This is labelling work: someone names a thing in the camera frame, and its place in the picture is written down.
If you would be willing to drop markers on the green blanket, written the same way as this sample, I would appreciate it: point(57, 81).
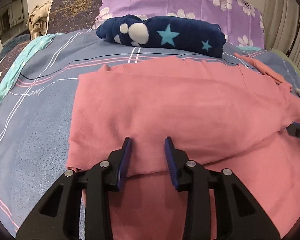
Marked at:
point(296, 63)

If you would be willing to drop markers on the navy star-print folded cloth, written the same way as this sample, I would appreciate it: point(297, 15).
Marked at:
point(180, 33)

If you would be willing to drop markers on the purple floral pillow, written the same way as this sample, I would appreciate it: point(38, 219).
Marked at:
point(185, 0)

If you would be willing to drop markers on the blue fuzzy blanket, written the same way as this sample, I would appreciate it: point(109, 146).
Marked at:
point(15, 43)

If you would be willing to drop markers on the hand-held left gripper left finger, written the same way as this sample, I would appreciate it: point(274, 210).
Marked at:
point(125, 155)

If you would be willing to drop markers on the beige ribbed curtain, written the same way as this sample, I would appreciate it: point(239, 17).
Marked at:
point(280, 12)

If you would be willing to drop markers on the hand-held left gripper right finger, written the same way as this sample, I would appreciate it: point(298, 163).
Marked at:
point(170, 157)

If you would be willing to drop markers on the blue-grey plaid bed sheet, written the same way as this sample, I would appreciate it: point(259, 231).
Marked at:
point(40, 110)

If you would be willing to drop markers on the dark printed quilt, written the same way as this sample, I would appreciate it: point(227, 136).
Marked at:
point(5, 67)

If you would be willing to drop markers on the beige knotted cloth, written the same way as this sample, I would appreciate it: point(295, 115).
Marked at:
point(38, 21)

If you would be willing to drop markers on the dark pillow with gold tree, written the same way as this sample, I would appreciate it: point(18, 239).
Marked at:
point(72, 10)

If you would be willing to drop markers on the pink garment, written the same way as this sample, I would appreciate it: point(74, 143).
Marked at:
point(165, 105)

